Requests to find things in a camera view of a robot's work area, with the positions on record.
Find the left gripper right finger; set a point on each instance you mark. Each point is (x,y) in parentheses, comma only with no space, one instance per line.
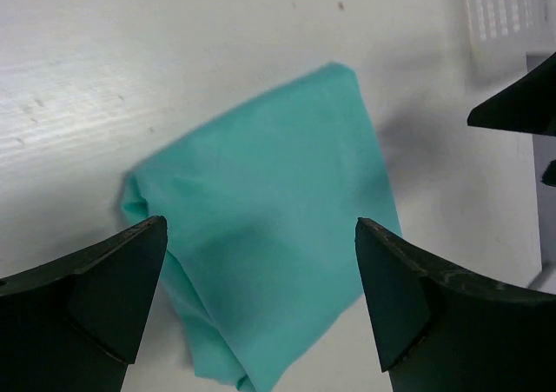
(440,327)

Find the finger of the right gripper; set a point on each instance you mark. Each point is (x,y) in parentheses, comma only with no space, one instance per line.
(526,106)

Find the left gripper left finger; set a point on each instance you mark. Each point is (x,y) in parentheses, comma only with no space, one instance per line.
(76,323)

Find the teal t-shirt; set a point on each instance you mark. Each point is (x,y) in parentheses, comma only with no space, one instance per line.
(261,205)

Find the white plastic mesh basket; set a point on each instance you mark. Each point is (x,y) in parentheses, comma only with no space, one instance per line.
(503,32)

